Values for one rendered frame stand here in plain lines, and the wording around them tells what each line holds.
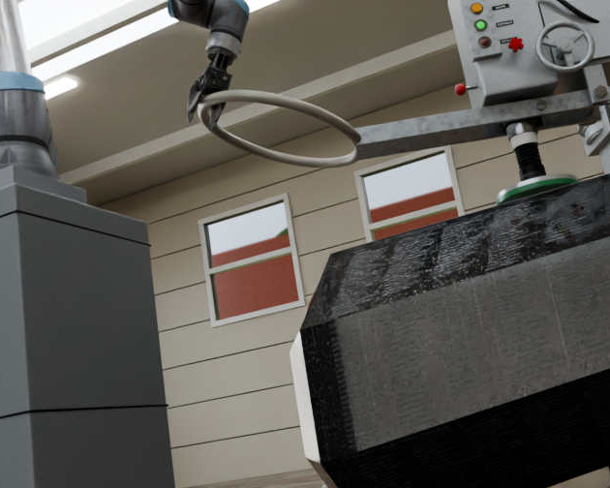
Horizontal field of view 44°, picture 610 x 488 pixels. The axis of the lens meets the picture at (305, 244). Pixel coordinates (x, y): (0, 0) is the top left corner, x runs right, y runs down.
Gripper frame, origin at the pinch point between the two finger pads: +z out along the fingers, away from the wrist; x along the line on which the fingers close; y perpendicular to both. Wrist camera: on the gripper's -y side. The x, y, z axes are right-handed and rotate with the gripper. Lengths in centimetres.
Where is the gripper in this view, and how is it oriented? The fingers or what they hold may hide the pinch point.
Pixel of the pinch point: (199, 123)
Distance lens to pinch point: 212.0
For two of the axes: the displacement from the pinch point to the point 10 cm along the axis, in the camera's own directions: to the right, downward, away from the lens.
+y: 3.8, -1.0, -9.2
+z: -2.4, 9.5, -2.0
